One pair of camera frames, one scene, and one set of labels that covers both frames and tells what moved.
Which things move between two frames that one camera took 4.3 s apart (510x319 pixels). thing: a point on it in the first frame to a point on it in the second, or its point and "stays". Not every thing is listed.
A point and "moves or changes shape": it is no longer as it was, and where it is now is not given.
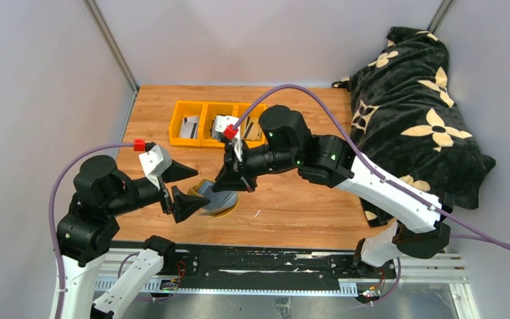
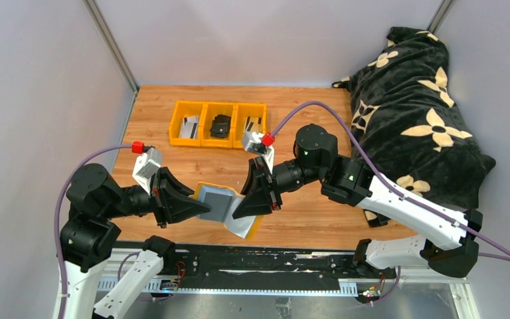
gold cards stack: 253,130 stays
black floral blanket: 407,122 stays
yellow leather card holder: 222,203 moves or changes shape
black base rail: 265,265 stays
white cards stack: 189,127 stays
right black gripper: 228,179 to 260,191
